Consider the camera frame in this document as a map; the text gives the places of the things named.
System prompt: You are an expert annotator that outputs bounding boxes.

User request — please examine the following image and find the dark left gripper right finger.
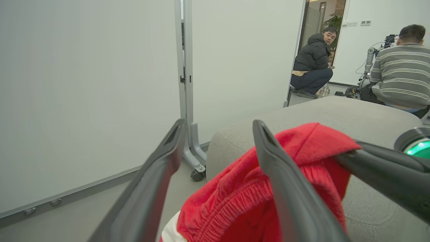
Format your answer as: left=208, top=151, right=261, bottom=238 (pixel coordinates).
left=252, top=119, right=350, bottom=242

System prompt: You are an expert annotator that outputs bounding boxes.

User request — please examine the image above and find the grey fabric sofa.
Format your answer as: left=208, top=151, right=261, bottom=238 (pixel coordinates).
left=206, top=96, right=430, bottom=242

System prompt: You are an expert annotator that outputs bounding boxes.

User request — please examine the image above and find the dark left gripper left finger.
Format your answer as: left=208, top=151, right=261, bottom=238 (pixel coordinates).
left=87, top=118, right=187, bottom=242

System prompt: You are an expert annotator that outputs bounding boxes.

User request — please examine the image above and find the person in black jacket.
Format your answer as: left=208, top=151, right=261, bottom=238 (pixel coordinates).
left=291, top=26, right=339, bottom=99

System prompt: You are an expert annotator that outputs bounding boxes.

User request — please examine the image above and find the white partition panel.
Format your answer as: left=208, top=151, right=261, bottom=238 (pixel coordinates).
left=0, top=0, right=182, bottom=229
left=191, top=0, right=307, bottom=146

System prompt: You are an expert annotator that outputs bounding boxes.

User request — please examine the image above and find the grey partition stand post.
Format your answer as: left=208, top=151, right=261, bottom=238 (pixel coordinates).
left=174, top=0, right=207, bottom=173

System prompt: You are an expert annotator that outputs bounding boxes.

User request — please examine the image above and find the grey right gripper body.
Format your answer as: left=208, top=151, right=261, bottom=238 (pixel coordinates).
left=394, top=127, right=430, bottom=160

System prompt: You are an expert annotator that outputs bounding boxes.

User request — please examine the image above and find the dark glass door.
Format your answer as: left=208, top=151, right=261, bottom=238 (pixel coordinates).
left=304, top=1, right=327, bottom=46

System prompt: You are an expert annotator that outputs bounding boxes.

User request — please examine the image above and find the green potted plant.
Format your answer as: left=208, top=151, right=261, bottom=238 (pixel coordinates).
left=323, top=14, right=343, bottom=65

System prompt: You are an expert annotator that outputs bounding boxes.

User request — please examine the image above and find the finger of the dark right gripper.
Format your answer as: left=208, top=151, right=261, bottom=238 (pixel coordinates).
left=334, top=151, right=430, bottom=224
left=354, top=141, right=430, bottom=173

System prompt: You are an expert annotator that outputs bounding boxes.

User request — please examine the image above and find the person in striped sweater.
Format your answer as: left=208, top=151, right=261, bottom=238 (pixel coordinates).
left=360, top=24, right=430, bottom=119

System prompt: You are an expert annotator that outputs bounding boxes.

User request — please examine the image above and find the grey background robot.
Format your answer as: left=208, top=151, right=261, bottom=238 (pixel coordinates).
left=345, top=34, right=399, bottom=100

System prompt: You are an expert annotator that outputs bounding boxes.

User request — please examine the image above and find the red and white clothing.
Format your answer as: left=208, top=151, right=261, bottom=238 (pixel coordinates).
left=160, top=122, right=362, bottom=242

